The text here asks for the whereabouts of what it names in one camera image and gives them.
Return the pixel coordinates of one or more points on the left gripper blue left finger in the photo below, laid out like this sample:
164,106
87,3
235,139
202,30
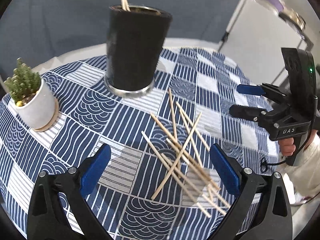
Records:
80,183

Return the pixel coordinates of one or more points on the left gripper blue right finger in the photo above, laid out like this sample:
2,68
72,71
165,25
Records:
238,183

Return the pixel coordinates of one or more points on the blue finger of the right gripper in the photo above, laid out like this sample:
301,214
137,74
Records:
248,113
250,89

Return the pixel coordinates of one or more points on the right hand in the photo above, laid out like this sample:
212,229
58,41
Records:
287,146

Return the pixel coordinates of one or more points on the round wooden coaster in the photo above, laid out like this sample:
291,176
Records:
52,120

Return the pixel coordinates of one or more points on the blue white patterned tablecloth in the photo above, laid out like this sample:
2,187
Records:
202,81

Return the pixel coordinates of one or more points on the small plant in white pot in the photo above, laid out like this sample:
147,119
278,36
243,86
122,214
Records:
33,99

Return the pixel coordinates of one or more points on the black utensil holder cup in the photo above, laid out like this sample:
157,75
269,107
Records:
134,42

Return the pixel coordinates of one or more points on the wooden chopstick in cup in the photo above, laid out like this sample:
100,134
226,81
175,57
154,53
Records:
125,5

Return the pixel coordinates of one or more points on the grey fabric backdrop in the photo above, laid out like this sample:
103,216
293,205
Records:
38,30

